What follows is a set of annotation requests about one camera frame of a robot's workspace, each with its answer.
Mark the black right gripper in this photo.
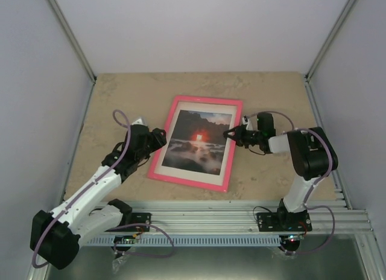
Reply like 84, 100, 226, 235
224, 125, 263, 149

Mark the sunset landscape photo print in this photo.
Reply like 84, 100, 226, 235
162, 110, 232, 176

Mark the white paper mat board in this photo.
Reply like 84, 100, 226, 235
153, 100, 239, 186

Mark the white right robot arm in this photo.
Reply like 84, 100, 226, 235
223, 111, 338, 231

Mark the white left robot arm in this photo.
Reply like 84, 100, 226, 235
30, 124, 166, 269

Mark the left controller board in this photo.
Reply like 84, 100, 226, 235
112, 234, 141, 252

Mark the controller board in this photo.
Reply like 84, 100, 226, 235
112, 234, 141, 252
279, 234, 304, 253

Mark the right controller board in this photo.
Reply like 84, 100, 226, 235
279, 234, 304, 253

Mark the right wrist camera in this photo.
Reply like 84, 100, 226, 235
242, 115, 253, 131

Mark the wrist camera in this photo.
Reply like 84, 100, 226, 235
131, 116, 148, 126
242, 115, 253, 131

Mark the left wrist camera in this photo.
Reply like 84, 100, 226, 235
131, 116, 148, 126

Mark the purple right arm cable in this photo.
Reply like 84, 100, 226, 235
244, 111, 336, 207

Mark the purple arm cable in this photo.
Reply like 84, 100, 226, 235
244, 111, 336, 207
31, 110, 132, 269

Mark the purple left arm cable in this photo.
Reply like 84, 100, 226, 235
31, 110, 132, 269

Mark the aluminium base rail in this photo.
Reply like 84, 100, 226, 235
127, 200, 373, 234

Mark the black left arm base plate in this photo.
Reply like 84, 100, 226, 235
109, 212, 151, 232

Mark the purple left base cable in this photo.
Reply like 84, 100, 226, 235
111, 224, 176, 259

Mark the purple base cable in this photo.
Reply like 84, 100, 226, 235
280, 205, 336, 256
111, 224, 176, 259

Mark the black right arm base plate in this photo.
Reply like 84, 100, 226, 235
255, 211, 312, 232

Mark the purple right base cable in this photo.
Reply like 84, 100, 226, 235
280, 205, 336, 256

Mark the grey slotted cable duct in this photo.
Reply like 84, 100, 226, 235
86, 234, 280, 247

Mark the aluminium corner post right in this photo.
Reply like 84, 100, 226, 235
304, 0, 359, 83

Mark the aluminium corner post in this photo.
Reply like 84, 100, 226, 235
304, 0, 359, 83
47, 0, 97, 84

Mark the aluminium corner post left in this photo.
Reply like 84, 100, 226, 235
47, 0, 97, 84

